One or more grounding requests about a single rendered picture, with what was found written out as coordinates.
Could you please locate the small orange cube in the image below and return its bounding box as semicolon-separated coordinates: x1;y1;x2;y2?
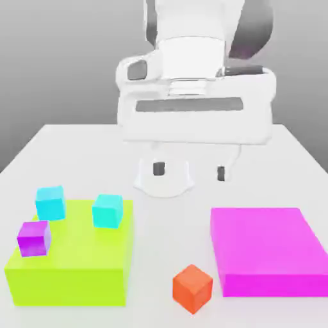
172;263;214;315

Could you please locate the large lime green box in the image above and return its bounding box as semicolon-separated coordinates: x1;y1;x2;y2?
3;199;135;308

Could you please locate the small cyan cube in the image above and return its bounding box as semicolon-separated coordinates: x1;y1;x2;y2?
92;193;124;229
35;184;67;222

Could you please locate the large magenta box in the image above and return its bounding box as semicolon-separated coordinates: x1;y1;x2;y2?
209;206;328;299

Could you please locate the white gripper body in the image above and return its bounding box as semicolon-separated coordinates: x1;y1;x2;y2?
116;70;277;146

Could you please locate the small purple cube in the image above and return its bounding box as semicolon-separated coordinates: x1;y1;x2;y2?
17;220;53;258

